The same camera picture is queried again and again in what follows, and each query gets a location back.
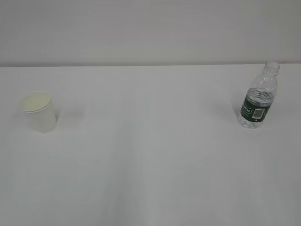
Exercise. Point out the clear water bottle green label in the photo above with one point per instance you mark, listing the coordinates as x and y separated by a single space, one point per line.
260 96

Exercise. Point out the white paper cup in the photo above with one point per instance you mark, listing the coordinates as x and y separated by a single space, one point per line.
37 106

